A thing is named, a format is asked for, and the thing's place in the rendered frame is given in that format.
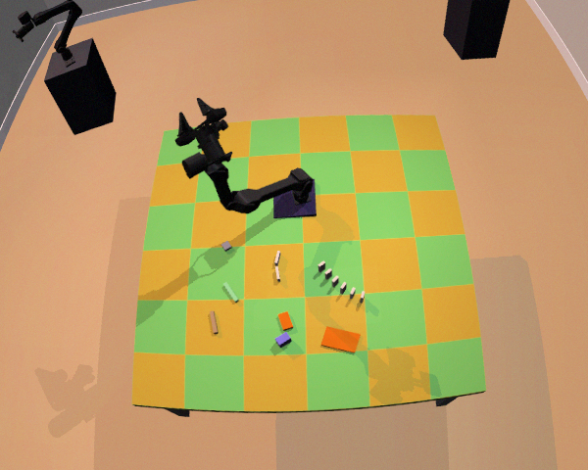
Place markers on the light green rectangular block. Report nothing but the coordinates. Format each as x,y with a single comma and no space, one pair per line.
230,292

